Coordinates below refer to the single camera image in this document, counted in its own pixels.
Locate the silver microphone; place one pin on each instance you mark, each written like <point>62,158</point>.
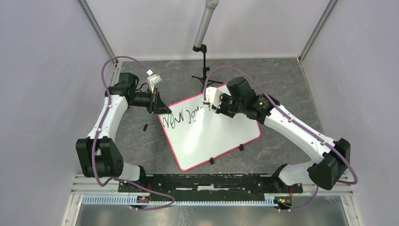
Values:
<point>209,9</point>

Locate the black microphone tripod stand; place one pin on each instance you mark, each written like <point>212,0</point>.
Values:
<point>205,69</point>

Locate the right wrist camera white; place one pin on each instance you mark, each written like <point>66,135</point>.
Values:
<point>213,97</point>

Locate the whiteboard with pink frame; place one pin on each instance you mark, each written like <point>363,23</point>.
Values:
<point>196,134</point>

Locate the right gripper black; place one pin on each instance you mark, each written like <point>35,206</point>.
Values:
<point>221,109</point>

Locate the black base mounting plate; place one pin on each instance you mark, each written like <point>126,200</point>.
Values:
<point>209,187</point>

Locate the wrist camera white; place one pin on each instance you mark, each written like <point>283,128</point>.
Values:
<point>213,97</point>
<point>152,80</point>

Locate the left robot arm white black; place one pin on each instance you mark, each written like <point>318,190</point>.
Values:
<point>98,154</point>

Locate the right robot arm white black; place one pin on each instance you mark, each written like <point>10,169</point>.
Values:
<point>329,158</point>

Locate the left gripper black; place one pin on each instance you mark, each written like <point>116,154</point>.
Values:
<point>157,105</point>

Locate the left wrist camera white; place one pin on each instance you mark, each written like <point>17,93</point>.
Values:
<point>152,80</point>

